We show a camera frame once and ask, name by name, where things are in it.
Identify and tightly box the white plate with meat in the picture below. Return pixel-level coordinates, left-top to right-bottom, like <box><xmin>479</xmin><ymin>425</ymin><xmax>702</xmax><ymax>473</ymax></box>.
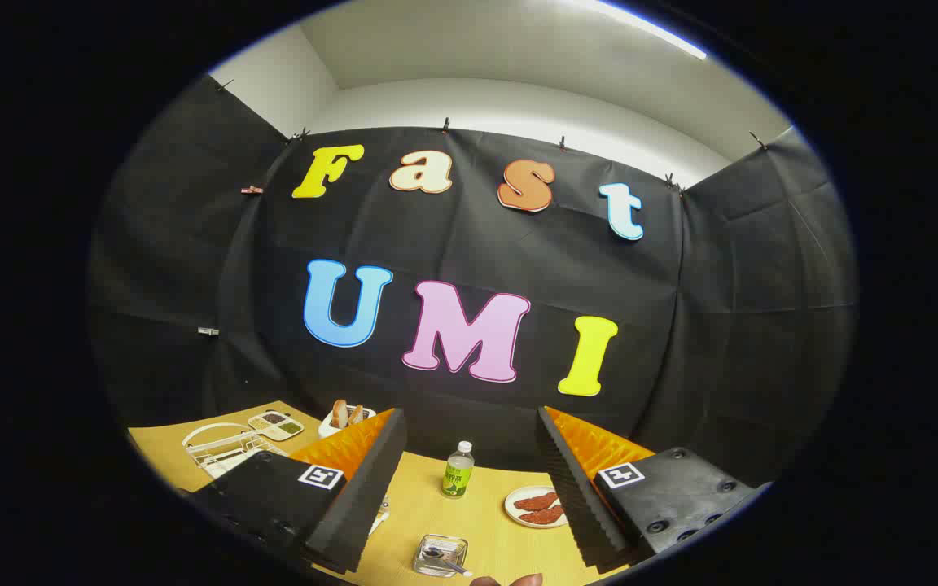
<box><xmin>504</xmin><ymin>486</ymin><xmax>572</xmax><ymax>530</ymax></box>

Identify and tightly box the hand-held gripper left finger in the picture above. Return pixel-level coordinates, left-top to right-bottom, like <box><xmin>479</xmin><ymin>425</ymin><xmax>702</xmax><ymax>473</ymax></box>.
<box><xmin>192</xmin><ymin>407</ymin><xmax>409</xmax><ymax>575</ymax></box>

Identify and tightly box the metal wire basket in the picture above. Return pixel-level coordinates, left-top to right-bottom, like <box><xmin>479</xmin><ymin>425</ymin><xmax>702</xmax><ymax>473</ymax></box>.
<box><xmin>414</xmin><ymin>534</ymin><xmax>470</xmax><ymax>579</ymax></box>

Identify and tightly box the green label drink bottle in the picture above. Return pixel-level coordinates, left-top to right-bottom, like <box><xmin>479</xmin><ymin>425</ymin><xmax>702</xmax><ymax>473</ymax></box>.
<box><xmin>441</xmin><ymin>441</ymin><xmax>476</xmax><ymax>499</ymax></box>

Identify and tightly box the white toaster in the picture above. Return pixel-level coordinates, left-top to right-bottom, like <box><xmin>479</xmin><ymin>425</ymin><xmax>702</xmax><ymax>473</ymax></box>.
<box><xmin>318</xmin><ymin>405</ymin><xmax>377</xmax><ymax>440</ymax></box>

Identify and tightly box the metal spoon striped handle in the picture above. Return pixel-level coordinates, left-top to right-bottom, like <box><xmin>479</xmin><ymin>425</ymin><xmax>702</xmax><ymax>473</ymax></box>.
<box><xmin>423</xmin><ymin>547</ymin><xmax>474</xmax><ymax>577</ymax></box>

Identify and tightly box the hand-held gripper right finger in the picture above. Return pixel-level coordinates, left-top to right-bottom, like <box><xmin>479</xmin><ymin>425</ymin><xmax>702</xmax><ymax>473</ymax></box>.
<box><xmin>536</xmin><ymin>405</ymin><xmax>763</xmax><ymax>571</ymax></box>

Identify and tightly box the white wire dish rack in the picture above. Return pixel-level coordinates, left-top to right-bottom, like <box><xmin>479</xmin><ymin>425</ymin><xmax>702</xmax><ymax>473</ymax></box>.
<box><xmin>182</xmin><ymin>422</ymin><xmax>390</xmax><ymax>536</ymax></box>

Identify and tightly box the white divided grain tray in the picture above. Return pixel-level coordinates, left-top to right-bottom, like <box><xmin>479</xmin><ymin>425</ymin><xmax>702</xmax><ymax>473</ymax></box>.
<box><xmin>248</xmin><ymin>410</ymin><xmax>305</xmax><ymax>441</ymax></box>

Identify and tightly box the black backdrop cloth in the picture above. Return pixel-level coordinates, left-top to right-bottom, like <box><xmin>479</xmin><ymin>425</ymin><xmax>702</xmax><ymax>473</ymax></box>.
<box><xmin>86</xmin><ymin>75</ymin><xmax>858</xmax><ymax>489</ymax></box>

